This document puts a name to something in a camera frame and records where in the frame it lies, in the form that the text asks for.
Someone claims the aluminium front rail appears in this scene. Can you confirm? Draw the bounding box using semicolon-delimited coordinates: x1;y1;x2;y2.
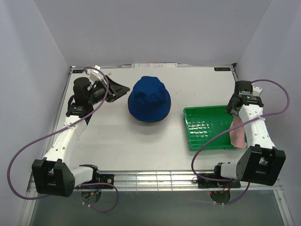
26;170;283;192

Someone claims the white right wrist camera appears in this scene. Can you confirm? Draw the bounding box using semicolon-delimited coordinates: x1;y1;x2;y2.
252;86;263;97

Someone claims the dark red bucket hat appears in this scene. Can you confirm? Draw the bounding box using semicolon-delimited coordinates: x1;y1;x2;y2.
127;100;172;123

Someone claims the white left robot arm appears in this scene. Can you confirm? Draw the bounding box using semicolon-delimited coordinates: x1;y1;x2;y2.
32;76;130;197

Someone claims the yellow bucket hat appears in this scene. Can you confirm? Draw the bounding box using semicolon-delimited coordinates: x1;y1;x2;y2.
130;114;167;124

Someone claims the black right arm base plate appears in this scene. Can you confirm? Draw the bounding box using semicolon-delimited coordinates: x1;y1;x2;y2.
191;173;241;189

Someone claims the blue bucket hat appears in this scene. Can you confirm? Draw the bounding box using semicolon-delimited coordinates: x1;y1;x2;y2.
127;76;171;123

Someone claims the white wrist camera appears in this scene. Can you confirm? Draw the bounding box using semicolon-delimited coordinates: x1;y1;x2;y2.
87;65;103;82
252;86;263;97

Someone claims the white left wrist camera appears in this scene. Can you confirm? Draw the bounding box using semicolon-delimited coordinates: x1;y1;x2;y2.
87;65;103;82

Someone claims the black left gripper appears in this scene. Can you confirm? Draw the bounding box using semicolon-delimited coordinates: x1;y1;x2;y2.
87;75;130;105

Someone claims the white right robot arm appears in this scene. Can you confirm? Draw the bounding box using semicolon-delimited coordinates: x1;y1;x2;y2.
212;81;286;187

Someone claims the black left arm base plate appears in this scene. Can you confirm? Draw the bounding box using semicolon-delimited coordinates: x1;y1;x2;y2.
75;174;115;190

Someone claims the pink bucket hat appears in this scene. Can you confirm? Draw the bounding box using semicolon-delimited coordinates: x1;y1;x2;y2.
229;117;247;148

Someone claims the green plastic tray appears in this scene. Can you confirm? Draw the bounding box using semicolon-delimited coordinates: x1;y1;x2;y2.
183;105;233;151

